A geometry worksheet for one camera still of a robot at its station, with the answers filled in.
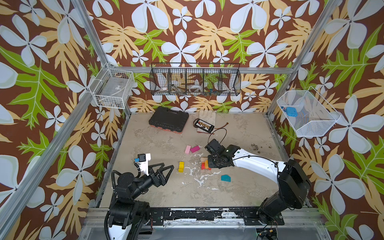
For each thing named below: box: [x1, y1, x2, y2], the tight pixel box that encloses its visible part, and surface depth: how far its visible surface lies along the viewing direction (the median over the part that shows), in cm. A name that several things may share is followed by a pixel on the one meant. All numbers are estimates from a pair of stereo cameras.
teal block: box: [220, 174, 232, 182], surface depth 90 cm
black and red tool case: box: [148, 107, 190, 134], surface depth 112 cm
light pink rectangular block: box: [184, 145, 191, 154], surface depth 100 cm
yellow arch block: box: [178, 161, 185, 173], surface depth 93 cm
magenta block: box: [190, 145, 201, 153], surface depth 101 cm
